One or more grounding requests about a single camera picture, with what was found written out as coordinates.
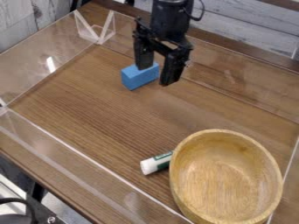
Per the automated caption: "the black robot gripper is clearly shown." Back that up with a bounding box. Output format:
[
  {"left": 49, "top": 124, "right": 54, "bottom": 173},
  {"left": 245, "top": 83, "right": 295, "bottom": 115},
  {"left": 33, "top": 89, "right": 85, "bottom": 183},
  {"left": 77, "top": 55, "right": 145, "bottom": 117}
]
[{"left": 133, "top": 0, "right": 193, "bottom": 87}]

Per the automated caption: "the blue rectangular block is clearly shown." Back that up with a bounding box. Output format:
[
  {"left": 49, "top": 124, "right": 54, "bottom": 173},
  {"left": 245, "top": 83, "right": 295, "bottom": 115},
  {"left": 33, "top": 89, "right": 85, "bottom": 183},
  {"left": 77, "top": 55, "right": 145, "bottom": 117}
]
[{"left": 120, "top": 62, "right": 158, "bottom": 90}]

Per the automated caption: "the light brown wooden bowl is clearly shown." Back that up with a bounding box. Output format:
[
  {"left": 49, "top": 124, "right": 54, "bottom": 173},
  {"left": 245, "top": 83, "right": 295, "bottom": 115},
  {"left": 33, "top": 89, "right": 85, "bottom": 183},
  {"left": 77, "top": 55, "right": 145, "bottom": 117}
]
[{"left": 169, "top": 129, "right": 283, "bottom": 224}]

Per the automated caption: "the white green glue stick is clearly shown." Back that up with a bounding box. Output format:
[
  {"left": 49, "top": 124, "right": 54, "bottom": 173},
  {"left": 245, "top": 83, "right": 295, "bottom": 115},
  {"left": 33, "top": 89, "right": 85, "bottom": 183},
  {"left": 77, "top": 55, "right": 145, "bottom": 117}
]
[{"left": 140, "top": 151, "right": 173, "bottom": 175}]

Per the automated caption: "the clear acrylic corner bracket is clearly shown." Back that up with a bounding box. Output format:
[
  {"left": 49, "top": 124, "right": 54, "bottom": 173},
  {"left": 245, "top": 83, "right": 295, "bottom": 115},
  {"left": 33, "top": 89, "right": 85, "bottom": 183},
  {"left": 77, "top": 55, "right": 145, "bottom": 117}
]
[{"left": 73, "top": 10, "right": 116, "bottom": 45}]

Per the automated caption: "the clear acrylic front wall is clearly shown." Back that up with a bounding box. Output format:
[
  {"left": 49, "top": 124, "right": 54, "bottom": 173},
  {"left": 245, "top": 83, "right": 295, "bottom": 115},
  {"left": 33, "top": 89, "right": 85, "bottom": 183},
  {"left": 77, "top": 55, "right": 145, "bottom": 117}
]
[{"left": 0, "top": 99, "right": 192, "bottom": 224}]

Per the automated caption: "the black metal table frame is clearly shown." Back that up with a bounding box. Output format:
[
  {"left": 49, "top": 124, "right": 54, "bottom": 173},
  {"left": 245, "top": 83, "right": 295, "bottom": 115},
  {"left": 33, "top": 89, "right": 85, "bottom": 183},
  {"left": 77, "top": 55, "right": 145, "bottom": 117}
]
[{"left": 0, "top": 156, "right": 66, "bottom": 224}]

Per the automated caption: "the black cable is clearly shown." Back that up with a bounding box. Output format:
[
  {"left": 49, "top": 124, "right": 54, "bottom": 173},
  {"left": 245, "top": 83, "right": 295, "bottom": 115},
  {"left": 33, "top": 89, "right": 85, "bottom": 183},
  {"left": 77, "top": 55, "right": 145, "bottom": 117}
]
[{"left": 0, "top": 197, "right": 42, "bottom": 224}]

